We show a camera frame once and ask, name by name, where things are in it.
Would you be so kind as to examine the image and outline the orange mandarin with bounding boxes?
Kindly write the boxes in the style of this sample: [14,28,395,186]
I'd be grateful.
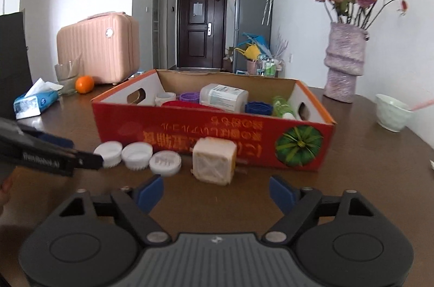
[75,75,95,94]

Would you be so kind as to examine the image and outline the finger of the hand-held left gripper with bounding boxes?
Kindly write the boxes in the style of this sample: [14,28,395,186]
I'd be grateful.
[18,127,76,152]
[74,153,103,171]

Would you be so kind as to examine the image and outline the blue tissue pack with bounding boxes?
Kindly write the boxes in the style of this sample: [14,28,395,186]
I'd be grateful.
[14,78,60,120]

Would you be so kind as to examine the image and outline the blue ridged cap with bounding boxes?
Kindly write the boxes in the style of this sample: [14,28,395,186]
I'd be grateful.
[244,101,274,117]

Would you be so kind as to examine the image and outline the pink textured vase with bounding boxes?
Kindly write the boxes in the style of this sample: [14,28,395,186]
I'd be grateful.
[322,22,369,103]

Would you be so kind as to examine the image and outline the dried lavender bunch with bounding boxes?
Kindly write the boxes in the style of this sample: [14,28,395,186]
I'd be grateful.
[271,32,289,59]

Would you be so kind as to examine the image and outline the black paper bag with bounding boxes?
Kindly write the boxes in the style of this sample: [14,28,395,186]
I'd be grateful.
[0,0,33,120]

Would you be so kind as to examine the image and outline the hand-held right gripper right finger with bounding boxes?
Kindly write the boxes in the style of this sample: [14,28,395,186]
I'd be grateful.
[263,176,390,245]

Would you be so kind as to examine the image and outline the white bottle cap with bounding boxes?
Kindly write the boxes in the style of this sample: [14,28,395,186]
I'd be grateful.
[121,142,153,171]
[93,141,123,168]
[149,151,182,177]

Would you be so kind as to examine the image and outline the red cardboard box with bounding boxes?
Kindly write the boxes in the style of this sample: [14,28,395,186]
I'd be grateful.
[90,69,336,172]

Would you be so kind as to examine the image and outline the pink ribbed suitcase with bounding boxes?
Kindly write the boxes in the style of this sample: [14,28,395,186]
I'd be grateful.
[56,12,141,85]

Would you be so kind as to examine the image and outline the pink spoon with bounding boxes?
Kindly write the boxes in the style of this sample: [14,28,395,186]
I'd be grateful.
[410,99,434,111]

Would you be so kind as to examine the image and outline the green spray bottle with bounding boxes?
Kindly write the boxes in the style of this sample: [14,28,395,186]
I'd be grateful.
[272,96,298,121]

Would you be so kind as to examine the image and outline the red round lid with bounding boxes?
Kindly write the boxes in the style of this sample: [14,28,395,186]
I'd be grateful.
[162,100,218,110]

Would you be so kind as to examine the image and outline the blue plastic item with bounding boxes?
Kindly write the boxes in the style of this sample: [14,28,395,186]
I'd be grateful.
[242,32,269,53]

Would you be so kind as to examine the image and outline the clear folded umbrella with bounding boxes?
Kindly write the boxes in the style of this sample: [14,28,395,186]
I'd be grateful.
[261,0,274,26]

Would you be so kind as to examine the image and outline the purple ridged cap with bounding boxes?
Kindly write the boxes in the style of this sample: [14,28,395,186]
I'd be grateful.
[178,91,202,104]

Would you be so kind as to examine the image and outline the clear bottle white label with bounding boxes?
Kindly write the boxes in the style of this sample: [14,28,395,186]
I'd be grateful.
[199,84,249,113]

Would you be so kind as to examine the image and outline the grey refrigerator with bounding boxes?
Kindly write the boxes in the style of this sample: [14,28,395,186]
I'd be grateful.
[234,0,273,74]

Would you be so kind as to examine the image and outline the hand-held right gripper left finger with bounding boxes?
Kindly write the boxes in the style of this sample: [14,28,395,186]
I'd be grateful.
[44,174,172,247]

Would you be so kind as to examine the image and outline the rack of small bottles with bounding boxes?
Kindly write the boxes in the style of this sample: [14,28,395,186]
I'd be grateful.
[256,56,284,78]

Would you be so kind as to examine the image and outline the dark brown entrance door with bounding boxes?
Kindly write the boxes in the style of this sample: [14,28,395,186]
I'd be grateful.
[176,0,229,69]

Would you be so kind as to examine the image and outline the cream square plastic cap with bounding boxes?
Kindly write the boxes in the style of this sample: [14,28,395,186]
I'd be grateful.
[192,137,237,187]

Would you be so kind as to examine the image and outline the pale green bowl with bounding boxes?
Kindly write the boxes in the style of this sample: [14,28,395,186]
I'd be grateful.
[375,94,414,133]

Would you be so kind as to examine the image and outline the interior doorway frame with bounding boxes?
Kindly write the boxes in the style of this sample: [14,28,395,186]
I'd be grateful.
[154,0,169,71]

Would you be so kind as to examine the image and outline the clear glass cup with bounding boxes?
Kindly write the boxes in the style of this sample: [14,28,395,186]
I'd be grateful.
[54,60,79,94]

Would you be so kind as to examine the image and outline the yellow watering can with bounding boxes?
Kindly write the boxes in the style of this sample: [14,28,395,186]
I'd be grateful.
[235,44,260,60]

